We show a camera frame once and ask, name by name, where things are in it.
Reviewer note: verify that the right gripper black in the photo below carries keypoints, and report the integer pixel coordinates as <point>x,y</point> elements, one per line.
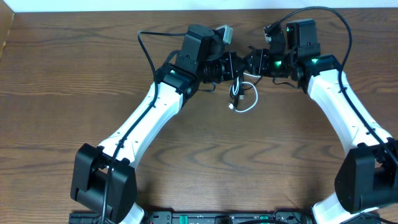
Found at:
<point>259,63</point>

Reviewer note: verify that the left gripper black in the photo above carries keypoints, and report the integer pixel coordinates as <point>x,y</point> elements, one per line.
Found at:
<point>229,61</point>

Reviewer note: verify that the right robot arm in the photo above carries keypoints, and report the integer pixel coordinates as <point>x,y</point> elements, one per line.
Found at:
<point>367,178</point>

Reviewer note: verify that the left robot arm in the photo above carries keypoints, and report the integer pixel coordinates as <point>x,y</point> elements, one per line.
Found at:
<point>104,177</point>

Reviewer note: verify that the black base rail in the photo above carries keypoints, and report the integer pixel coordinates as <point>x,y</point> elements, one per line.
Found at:
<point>167,217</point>

